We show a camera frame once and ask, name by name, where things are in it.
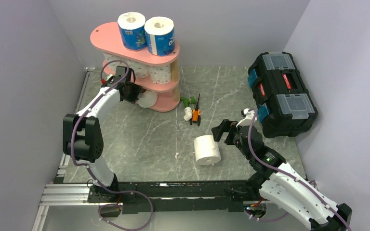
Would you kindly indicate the pink three-tier shelf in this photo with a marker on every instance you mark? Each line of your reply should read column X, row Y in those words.
column 107, row 38

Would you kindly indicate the plain white embossed roll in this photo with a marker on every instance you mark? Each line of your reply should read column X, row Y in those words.
column 206, row 150

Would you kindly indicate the white pipe elbow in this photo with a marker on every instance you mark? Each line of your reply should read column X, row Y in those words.
column 188, row 113

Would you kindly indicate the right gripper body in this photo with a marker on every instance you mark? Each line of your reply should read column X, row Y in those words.
column 233, row 138

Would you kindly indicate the orange black pliers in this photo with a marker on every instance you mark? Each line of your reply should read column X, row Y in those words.
column 196, row 117

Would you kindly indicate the black tool box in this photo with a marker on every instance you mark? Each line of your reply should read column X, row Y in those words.
column 284, row 104

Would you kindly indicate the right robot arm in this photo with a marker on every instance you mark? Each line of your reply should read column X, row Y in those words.
column 275, row 180

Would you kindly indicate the plain white paper roll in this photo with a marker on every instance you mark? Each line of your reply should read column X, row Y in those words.
column 147, row 99

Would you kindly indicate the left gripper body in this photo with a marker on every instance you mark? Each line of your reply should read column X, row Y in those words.
column 134, row 91

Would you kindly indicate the green pipe fitting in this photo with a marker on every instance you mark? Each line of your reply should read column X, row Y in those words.
column 188, row 101

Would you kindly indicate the blue paper roll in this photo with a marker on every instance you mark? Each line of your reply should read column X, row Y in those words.
column 159, row 32

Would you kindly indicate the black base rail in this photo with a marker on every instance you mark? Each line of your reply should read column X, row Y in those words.
column 173, row 196

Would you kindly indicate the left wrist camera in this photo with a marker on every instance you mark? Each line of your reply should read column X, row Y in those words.
column 106, row 79

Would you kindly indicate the floral paper roll large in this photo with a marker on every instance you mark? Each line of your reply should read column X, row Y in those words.
column 113, row 66

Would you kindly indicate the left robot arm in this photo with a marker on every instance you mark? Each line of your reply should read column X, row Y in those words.
column 82, row 135

